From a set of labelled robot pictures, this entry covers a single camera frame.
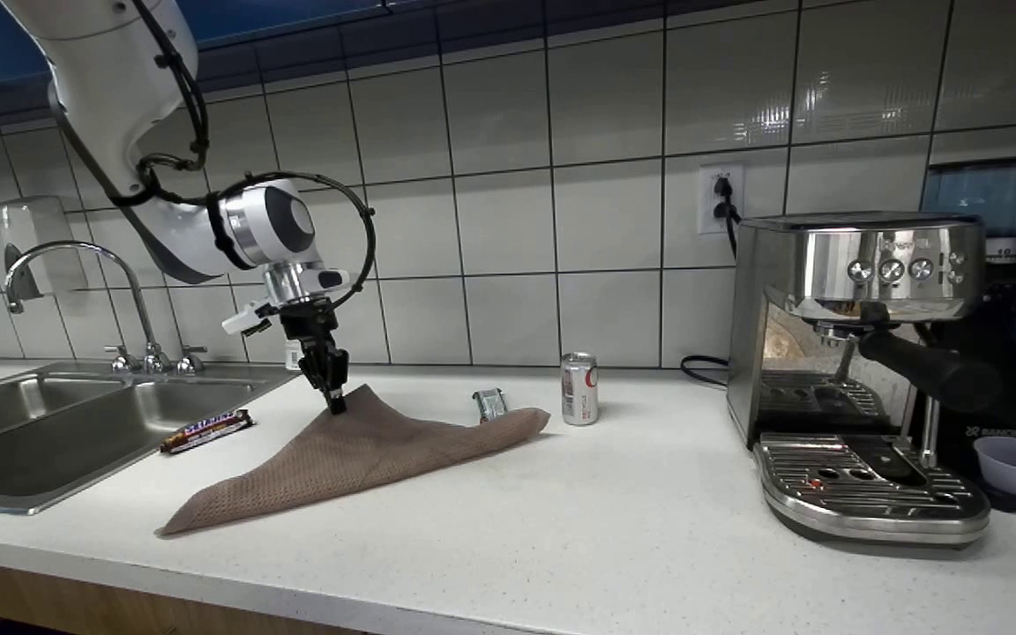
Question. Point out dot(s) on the white wall outlet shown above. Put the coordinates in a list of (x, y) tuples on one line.
[(720, 198)]

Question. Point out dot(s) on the stainless steel espresso machine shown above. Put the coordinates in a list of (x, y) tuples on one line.
[(863, 353)]

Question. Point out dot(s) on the chrome sink faucet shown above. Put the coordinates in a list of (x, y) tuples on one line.
[(121, 284)]

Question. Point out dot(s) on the Snickers chocolate bar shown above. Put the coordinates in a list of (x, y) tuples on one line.
[(207, 431)]

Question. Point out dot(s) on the stainless steel sink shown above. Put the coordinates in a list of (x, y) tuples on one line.
[(50, 435)]

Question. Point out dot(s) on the silver soda can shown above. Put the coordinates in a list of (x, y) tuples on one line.
[(581, 391)]

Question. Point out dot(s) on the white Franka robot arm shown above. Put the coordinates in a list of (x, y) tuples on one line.
[(106, 83)]

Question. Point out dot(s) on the brown waffle towel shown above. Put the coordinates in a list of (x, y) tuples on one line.
[(354, 452)]

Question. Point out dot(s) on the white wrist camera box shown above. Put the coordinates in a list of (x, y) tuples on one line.
[(248, 320)]

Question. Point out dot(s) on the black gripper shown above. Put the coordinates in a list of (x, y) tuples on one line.
[(320, 347)]

